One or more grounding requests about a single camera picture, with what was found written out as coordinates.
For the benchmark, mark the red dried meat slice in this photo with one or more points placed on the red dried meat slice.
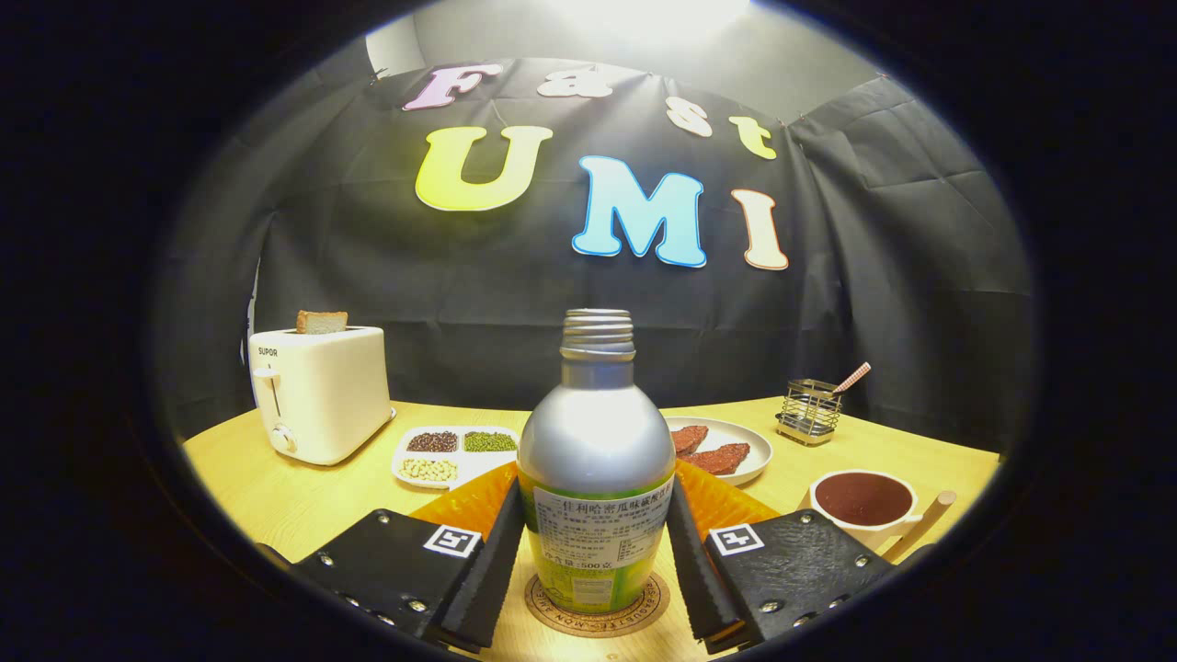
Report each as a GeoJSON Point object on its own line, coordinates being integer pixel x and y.
{"type": "Point", "coordinates": [690, 439]}
{"type": "Point", "coordinates": [722, 458]}

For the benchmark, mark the toast slice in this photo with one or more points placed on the toast slice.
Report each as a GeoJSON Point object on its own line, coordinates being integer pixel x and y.
{"type": "Point", "coordinates": [322, 322]}

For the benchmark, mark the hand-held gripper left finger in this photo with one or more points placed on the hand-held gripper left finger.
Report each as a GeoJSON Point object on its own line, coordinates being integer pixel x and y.
{"type": "Point", "coordinates": [487, 579]}

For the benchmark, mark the pink striped straw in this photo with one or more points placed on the pink striped straw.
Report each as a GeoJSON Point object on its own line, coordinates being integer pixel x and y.
{"type": "Point", "coordinates": [853, 377]}

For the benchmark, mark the white round plate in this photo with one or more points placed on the white round plate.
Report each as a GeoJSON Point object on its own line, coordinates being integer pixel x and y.
{"type": "Point", "coordinates": [759, 450]}

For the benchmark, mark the wooden table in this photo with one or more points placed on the wooden table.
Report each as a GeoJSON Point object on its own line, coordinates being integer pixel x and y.
{"type": "Point", "coordinates": [303, 496]}

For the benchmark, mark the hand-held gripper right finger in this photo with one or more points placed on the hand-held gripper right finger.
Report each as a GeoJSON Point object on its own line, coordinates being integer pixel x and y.
{"type": "Point", "coordinates": [699, 579]}

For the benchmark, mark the white toaster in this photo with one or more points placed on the white toaster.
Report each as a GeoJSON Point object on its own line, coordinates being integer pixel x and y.
{"type": "Point", "coordinates": [322, 395]}

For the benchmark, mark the white divided dish of beans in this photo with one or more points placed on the white divided dish of beans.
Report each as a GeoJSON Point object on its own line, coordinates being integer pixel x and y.
{"type": "Point", "coordinates": [455, 457]}

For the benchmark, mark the round cork coaster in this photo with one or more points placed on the round cork coaster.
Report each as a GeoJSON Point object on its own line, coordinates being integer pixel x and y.
{"type": "Point", "coordinates": [653, 602]}

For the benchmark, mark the silver bottle with green label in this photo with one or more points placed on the silver bottle with green label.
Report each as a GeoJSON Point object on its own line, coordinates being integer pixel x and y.
{"type": "Point", "coordinates": [596, 441]}

